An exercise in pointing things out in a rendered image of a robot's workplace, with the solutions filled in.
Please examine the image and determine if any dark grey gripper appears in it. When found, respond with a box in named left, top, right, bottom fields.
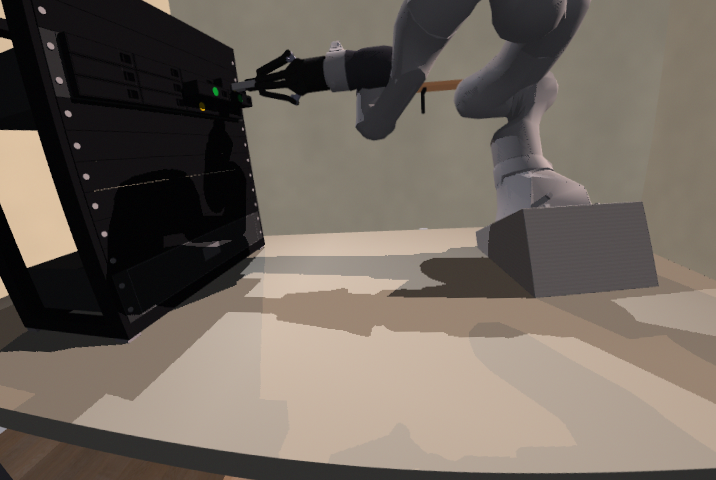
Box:
left=231, top=50, right=330, bottom=105

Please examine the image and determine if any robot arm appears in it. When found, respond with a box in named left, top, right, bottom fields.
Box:
left=323, top=0, right=591, bottom=222

